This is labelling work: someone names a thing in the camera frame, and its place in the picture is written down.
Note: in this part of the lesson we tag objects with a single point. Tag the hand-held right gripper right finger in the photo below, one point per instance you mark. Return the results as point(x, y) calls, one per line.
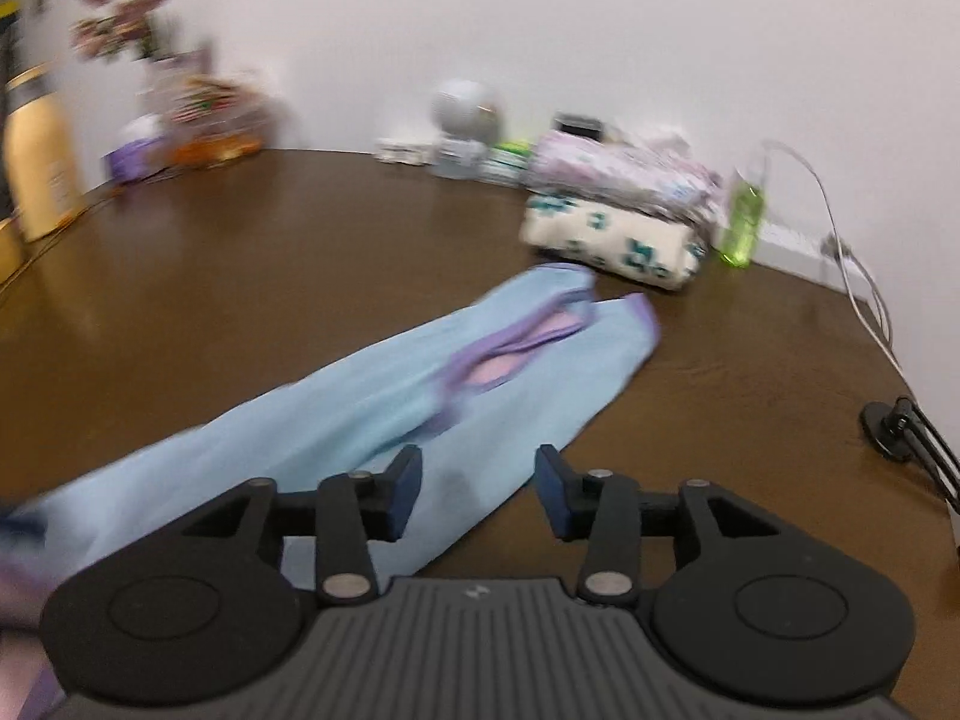
point(551, 491)

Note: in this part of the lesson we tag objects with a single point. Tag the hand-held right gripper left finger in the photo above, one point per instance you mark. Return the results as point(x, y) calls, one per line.
point(409, 487)

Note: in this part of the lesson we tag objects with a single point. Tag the pink and blue mesh garment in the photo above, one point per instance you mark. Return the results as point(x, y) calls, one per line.
point(360, 405)

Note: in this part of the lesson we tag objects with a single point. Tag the folded floral pastel clothes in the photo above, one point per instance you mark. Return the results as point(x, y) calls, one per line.
point(622, 172)

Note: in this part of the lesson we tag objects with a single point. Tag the folded cream teal-flower cloth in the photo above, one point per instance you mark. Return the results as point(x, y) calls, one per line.
point(600, 236)

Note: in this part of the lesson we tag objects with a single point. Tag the green wipes pack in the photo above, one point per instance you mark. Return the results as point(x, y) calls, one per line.
point(510, 161)

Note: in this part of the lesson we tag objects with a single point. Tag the green spray bottle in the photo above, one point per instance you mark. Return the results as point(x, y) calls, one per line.
point(744, 217)

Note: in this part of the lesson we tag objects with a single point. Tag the small white device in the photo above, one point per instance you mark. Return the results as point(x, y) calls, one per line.
point(405, 151)

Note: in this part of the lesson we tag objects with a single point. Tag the white power strip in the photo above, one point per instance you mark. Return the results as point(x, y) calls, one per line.
point(802, 247)

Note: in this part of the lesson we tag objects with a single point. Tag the grey astronaut figurine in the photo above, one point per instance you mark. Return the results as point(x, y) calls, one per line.
point(465, 120)

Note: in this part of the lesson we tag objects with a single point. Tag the clear plastic snack bag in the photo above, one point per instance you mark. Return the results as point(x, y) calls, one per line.
point(217, 120)

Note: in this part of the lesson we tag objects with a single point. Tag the purple tissue pack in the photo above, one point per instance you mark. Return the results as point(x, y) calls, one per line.
point(135, 154)

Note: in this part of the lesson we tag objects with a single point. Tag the yellow bottle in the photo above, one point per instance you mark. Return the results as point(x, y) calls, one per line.
point(41, 165)

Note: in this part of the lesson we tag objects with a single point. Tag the pink artificial flowers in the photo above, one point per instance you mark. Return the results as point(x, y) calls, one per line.
point(120, 15)

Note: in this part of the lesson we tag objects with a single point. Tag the black and yellow box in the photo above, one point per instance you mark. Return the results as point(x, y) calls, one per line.
point(6, 15)

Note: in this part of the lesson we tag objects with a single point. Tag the black clamp mount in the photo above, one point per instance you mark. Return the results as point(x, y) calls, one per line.
point(892, 427)

